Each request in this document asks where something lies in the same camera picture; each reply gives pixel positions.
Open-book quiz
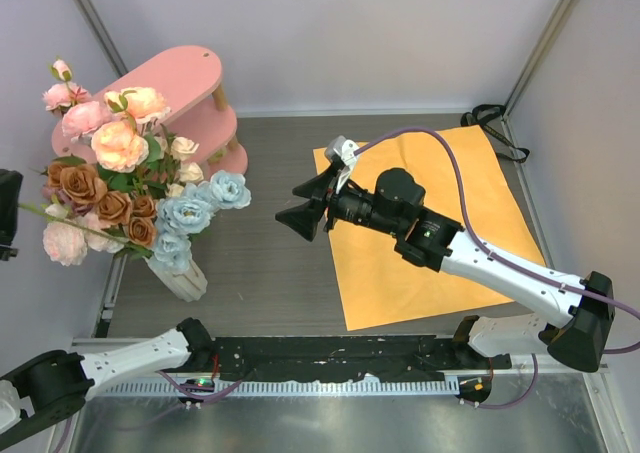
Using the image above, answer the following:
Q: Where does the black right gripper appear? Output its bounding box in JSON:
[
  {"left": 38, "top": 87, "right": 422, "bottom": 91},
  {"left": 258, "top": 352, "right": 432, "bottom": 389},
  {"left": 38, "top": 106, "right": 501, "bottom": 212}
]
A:
[{"left": 276, "top": 164, "right": 402, "bottom": 242}]

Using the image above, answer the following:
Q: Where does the small pink bud stem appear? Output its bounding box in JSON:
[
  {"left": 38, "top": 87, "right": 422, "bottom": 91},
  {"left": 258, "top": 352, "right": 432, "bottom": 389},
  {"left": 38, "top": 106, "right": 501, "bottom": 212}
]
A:
[{"left": 18, "top": 202, "right": 151, "bottom": 267}]

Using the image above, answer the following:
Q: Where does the rust brown rose stem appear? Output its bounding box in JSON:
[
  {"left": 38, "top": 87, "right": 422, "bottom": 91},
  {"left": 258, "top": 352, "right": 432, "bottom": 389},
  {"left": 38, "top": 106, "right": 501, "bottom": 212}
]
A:
[{"left": 43, "top": 156, "right": 157, "bottom": 248}]

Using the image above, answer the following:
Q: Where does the pink rose flower stem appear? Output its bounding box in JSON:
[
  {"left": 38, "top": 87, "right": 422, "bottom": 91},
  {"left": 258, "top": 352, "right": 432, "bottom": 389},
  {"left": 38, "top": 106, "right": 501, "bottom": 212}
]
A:
[{"left": 42, "top": 58, "right": 112, "bottom": 143}]

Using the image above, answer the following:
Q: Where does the orange yellow wrapping paper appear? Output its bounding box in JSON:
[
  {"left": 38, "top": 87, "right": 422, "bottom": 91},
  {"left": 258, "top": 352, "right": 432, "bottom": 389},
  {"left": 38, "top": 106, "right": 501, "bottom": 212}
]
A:
[{"left": 328, "top": 126, "right": 544, "bottom": 331}]

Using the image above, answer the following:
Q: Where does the large peach peony stem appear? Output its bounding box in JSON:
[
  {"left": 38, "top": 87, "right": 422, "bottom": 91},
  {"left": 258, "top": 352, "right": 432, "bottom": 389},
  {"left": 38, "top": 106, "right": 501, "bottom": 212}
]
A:
[{"left": 90, "top": 87, "right": 171, "bottom": 182}]

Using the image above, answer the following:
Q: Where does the blue flower stem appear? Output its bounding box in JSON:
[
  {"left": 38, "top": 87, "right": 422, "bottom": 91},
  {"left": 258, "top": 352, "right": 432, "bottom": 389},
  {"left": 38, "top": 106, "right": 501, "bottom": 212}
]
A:
[{"left": 148, "top": 170, "right": 252, "bottom": 274}]

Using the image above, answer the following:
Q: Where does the peach rose flower stem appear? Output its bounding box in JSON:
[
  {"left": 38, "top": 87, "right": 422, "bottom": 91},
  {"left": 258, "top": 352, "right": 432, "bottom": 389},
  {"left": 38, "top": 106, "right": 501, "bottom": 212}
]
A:
[{"left": 154, "top": 124, "right": 204, "bottom": 197}]

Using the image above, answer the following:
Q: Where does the black ribbon strap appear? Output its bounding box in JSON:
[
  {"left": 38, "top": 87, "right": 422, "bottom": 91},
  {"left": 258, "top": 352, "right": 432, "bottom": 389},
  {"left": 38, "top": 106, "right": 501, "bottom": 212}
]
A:
[{"left": 459, "top": 104, "right": 531, "bottom": 163}]

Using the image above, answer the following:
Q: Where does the mauve rose flower stem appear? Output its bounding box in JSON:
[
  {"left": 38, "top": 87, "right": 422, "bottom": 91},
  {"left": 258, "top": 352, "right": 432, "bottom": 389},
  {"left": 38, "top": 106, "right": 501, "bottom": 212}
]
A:
[{"left": 41, "top": 186, "right": 87, "bottom": 219}]

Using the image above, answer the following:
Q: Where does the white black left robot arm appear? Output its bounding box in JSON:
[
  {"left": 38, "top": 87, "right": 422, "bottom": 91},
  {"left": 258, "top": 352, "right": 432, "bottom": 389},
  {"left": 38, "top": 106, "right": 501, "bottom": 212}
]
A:
[{"left": 1, "top": 318, "right": 214, "bottom": 450}]

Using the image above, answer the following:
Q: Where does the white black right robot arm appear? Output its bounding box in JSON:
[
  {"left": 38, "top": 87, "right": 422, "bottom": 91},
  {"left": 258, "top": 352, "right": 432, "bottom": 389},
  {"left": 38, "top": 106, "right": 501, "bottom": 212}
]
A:
[{"left": 275, "top": 166, "right": 615, "bottom": 373}]

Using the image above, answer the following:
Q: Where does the white ribbed ceramic vase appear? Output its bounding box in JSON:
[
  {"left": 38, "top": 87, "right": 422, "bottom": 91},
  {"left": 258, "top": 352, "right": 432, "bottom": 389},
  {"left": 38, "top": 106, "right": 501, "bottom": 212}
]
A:
[{"left": 145, "top": 259, "right": 208, "bottom": 302}]

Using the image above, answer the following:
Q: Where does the pink three-tier shelf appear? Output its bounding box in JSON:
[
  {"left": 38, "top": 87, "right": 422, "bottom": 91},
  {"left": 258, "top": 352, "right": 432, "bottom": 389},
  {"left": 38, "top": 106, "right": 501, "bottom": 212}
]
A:
[{"left": 51, "top": 45, "right": 249, "bottom": 174}]

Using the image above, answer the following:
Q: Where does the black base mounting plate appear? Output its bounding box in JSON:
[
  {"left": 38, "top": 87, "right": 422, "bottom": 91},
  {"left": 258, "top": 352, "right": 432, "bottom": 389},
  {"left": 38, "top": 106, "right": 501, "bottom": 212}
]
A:
[{"left": 204, "top": 335, "right": 512, "bottom": 383}]

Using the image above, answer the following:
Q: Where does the white slotted cable duct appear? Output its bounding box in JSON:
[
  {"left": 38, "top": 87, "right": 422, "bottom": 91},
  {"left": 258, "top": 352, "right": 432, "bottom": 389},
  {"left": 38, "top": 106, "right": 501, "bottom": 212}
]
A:
[{"left": 101, "top": 375, "right": 459, "bottom": 398}]

